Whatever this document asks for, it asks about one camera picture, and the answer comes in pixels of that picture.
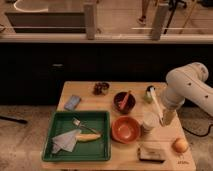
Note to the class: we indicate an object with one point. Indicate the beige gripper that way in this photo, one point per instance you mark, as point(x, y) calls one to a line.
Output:
point(168, 116)

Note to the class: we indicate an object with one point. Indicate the white whiteboard eraser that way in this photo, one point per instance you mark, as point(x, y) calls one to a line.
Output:
point(154, 155)

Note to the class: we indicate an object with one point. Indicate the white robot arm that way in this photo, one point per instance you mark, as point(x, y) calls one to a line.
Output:
point(186, 82)

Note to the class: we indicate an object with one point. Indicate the dark brown bowl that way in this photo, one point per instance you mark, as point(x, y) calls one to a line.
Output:
point(129, 105)

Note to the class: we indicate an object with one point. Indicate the red bowl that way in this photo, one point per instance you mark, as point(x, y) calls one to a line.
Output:
point(125, 130)

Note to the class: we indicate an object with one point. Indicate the white cup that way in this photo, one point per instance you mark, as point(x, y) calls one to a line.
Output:
point(150, 121)

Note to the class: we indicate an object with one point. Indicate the orange fruit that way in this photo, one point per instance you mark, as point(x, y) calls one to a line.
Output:
point(180, 145)

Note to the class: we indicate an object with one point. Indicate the white brush with black tip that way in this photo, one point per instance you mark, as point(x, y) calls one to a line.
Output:
point(152, 92)

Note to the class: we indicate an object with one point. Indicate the wooden table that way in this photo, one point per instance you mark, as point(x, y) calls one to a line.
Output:
point(124, 157)

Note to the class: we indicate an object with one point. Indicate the red spoon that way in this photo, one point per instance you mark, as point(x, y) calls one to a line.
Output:
point(124, 101)

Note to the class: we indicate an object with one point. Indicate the yellow banana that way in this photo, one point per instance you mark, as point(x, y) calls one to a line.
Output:
point(87, 137)

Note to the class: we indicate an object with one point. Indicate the silver fork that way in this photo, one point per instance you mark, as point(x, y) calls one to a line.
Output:
point(80, 124)

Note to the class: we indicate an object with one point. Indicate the blue sponge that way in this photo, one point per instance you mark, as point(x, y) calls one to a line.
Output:
point(72, 102)

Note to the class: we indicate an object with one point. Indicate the grey cloth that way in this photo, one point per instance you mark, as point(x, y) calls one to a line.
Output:
point(65, 141)

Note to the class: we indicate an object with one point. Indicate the green plastic tray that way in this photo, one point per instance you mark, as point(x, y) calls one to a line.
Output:
point(97, 150)

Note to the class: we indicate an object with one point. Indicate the black object on floor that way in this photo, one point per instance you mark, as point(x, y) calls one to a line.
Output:
point(14, 120)

